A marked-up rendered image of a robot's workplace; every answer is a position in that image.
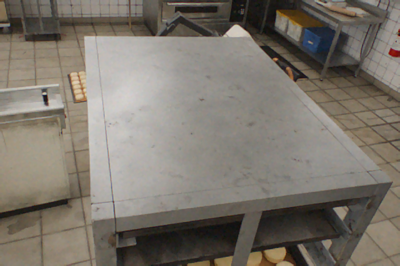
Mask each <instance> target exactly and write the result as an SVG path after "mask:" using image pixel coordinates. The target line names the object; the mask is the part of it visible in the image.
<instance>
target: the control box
mask: <svg viewBox="0 0 400 266"><path fill-rule="evenodd" d="M56 100H57V105H58V106H60V105H62V99H61V95H60V94H58V95H56ZM60 117H61V125H62V129H66V128H67V127H66V122H65V116H64V115H61V116H60Z"/></svg>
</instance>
